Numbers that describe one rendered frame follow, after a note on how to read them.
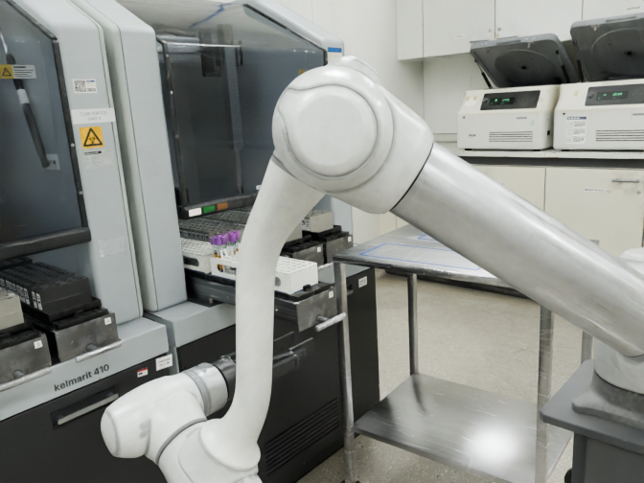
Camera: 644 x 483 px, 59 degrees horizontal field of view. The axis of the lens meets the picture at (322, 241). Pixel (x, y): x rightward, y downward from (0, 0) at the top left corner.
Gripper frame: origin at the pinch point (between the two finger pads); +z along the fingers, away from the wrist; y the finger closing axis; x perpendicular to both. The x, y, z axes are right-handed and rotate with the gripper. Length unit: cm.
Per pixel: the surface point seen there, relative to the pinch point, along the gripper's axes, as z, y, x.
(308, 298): 11.2, 5.6, -6.2
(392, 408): 56, 16, 46
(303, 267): 14.4, 9.6, -12.0
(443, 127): 305, 142, -28
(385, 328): 163, 96, 74
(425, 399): 67, 11, 46
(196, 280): 7.2, 42.8, -5.4
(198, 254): 9.1, 43.3, -12.1
